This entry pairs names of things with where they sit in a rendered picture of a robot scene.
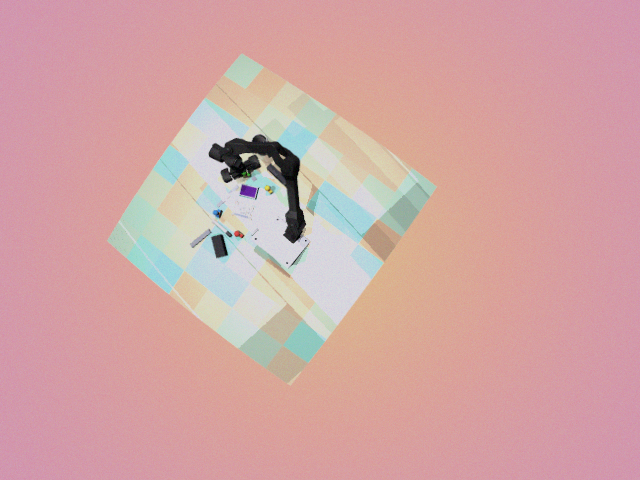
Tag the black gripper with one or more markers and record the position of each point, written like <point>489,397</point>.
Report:
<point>250,165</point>

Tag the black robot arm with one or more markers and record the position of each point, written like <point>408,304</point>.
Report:
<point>289,168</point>

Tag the dark grey mug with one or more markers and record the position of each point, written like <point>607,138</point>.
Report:
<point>259,138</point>

